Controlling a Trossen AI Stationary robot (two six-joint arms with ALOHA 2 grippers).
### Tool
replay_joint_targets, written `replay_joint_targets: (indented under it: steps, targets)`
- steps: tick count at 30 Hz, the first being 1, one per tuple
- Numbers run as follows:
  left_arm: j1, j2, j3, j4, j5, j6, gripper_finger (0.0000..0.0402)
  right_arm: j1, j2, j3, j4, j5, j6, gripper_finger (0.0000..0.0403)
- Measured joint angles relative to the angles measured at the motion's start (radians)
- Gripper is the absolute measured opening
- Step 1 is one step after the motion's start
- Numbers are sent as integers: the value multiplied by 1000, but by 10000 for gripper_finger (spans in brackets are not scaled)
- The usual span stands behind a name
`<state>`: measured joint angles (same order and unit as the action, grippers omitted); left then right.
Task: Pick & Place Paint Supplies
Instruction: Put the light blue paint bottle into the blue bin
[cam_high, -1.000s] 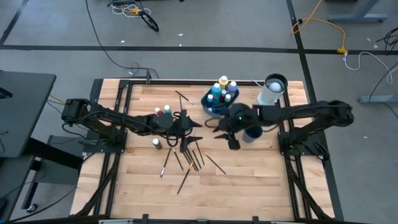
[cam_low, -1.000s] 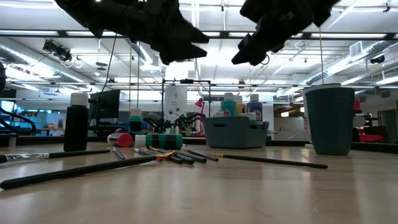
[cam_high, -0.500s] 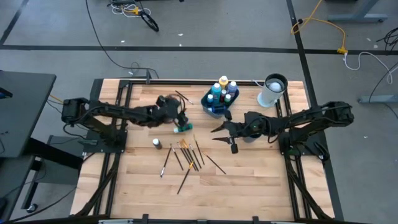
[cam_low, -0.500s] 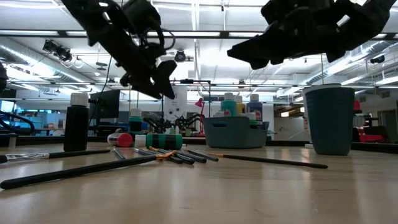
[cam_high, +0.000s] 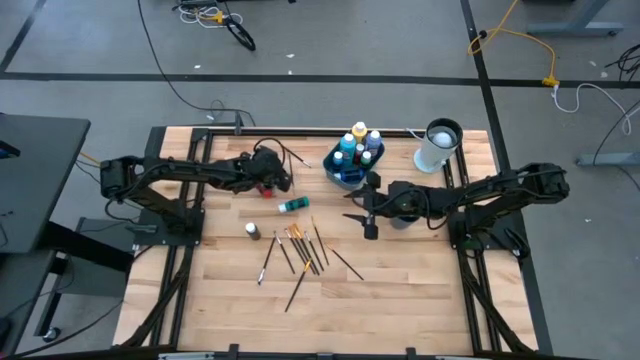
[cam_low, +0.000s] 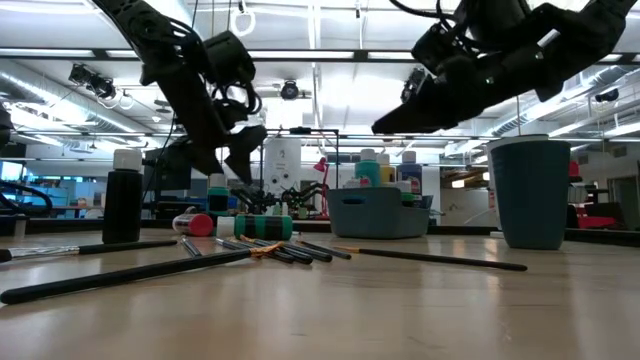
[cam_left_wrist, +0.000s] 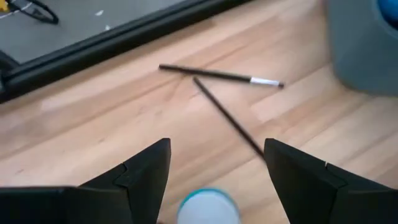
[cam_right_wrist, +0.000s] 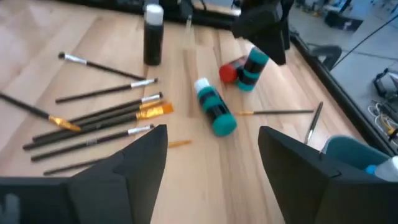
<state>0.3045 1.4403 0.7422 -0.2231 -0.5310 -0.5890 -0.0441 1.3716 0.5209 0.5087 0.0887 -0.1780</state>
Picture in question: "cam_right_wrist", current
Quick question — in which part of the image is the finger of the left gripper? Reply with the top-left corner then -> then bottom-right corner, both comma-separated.
279,0 -> 295,50
231,0 -> 287,66

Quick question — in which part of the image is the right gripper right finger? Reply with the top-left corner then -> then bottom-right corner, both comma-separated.
257,125 -> 361,224

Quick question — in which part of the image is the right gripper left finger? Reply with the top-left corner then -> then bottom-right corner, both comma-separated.
65,123 -> 169,224

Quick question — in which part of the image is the green paint bottle white cap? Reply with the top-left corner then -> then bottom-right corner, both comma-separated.
236,46 -> 270,93
194,77 -> 238,138

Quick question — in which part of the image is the red paint bottle white cap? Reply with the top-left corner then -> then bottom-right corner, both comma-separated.
218,55 -> 249,84

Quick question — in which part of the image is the small black silver paintbrush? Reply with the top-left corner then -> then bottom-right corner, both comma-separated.
303,101 -> 325,145

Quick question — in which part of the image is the black paintbrush gold ferrule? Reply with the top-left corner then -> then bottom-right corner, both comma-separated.
30,99 -> 166,144
22,102 -> 174,151

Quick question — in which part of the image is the light blue small paint bottle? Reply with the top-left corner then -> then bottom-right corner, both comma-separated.
364,155 -> 398,183

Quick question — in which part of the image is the black paint bottle white cap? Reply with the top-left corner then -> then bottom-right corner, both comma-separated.
142,3 -> 165,67

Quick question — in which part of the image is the long paintbrush gold ferrule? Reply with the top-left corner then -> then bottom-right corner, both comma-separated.
0,91 -> 81,133

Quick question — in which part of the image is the teal plastic storage bin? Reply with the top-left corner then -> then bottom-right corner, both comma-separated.
320,134 -> 398,175

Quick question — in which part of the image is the black floor cable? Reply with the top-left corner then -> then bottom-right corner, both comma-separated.
332,14 -> 398,69

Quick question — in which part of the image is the white yellow cable bundle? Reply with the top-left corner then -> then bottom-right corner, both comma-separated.
368,99 -> 398,141

